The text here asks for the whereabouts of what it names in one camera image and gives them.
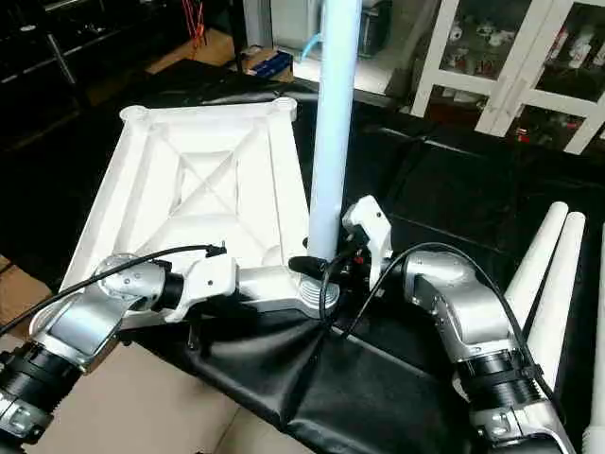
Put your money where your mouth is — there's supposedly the red cable bundle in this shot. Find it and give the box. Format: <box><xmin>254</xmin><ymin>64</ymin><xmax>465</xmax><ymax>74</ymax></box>
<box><xmin>181</xmin><ymin>0</ymin><xmax>208</xmax><ymax>49</ymax></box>

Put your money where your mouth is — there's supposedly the white drawer cabinet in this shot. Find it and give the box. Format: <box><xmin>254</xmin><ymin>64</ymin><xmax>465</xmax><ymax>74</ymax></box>
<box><xmin>411</xmin><ymin>0</ymin><xmax>605</xmax><ymax>156</ymax></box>

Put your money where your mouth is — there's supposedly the black work mat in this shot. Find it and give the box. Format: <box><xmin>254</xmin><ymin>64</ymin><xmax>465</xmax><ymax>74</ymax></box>
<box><xmin>0</xmin><ymin>59</ymin><xmax>605</xmax><ymax>454</ymax></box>

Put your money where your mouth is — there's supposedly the cardboard box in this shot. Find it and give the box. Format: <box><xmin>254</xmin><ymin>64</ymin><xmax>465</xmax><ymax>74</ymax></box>
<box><xmin>145</xmin><ymin>28</ymin><xmax>239</xmax><ymax>79</ymax></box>

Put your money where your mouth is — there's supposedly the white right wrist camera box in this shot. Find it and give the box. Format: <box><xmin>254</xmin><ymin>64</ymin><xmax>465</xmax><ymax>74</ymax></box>
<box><xmin>341</xmin><ymin>196</ymin><xmax>394</xmax><ymax>290</ymax></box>

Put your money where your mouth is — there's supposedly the light blue hanger hook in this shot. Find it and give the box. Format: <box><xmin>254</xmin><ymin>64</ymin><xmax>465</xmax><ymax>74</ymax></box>
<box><xmin>301</xmin><ymin>28</ymin><xmax>328</xmax><ymax>63</ymax></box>

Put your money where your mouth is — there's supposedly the white plastic table leg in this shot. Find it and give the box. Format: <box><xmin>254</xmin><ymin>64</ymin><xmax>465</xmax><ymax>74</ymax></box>
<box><xmin>525</xmin><ymin>213</ymin><xmax>587</xmax><ymax>391</ymax></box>
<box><xmin>582</xmin><ymin>301</ymin><xmax>605</xmax><ymax>454</ymax></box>
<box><xmin>298</xmin><ymin>0</ymin><xmax>365</xmax><ymax>316</ymax></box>
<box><xmin>504</xmin><ymin>201</ymin><xmax>570</xmax><ymax>329</ymax></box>

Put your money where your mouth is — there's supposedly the white plastic table top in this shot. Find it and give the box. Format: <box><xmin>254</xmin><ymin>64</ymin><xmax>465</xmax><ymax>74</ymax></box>
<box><xmin>57</xmin><ymin>95</ymin><xmax>355</xmax><ymax>329</ymax></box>

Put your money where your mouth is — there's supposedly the small blue box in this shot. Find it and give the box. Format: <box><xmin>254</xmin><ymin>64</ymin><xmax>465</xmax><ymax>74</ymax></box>
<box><xmin>246</xmin><ymin>49</ymin><xmax>295</xmax><ymax>82</ymax></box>

